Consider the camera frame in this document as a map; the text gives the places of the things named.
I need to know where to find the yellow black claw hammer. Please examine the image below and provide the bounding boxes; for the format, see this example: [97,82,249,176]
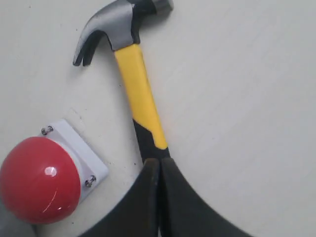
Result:
[73,0,173,161]

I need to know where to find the red dome push button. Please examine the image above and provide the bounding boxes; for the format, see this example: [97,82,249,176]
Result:
[0,119,109,225]

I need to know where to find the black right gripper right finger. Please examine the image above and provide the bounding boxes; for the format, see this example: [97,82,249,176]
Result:
[159,158,250,237]

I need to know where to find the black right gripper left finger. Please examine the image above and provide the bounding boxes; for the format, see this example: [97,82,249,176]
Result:
[81,158,160,237]

